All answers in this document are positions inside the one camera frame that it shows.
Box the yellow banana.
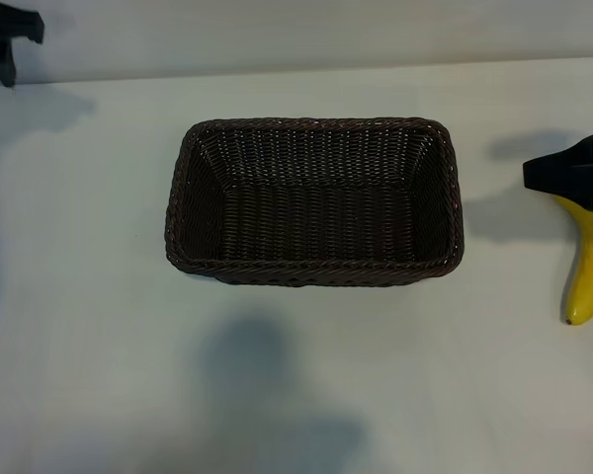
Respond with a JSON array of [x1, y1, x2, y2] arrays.
[[552, 194, 593, 327]]

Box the dark brown wicker basket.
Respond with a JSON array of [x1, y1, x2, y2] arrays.
[[164, 116, 466, 290]]

